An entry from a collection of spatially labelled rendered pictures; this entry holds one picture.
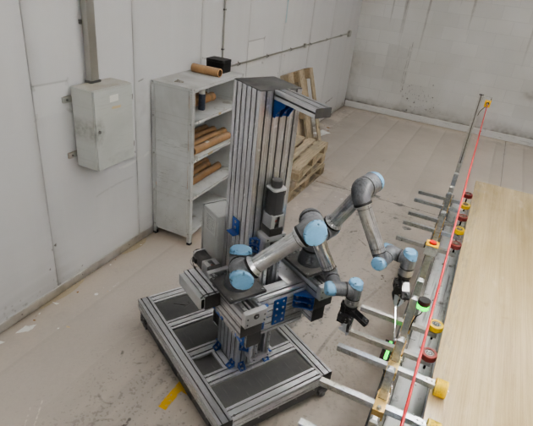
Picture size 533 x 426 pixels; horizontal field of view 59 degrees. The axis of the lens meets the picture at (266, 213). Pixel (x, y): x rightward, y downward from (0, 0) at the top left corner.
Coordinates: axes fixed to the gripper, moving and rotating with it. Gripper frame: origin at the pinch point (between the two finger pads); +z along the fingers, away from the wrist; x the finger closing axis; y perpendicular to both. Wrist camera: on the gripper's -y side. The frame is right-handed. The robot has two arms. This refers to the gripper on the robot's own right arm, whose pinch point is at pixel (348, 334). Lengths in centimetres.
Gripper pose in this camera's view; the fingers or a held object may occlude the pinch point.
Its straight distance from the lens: 270.0
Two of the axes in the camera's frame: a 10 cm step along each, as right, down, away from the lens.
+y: -8.9, -2.9, 3.4
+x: -4.3, 3.9, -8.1
